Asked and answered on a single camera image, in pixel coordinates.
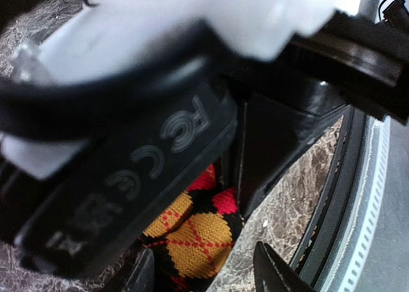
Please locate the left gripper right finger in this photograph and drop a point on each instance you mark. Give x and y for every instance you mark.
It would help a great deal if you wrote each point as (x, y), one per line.
(272, 273)

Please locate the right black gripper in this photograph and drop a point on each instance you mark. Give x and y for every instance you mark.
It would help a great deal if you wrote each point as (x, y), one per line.
(287, 104)

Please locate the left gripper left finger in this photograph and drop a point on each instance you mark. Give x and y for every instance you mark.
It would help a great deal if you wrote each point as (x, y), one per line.
(141, 278)

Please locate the black orange argyle sock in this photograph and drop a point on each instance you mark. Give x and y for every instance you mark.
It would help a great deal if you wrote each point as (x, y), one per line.
(193, 237)

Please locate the black front rail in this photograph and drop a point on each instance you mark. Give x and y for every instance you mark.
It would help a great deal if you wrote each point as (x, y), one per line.
(324, 225)

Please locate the white slotted cable duct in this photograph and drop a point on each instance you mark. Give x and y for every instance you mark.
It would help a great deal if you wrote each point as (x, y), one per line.
(371, 254)

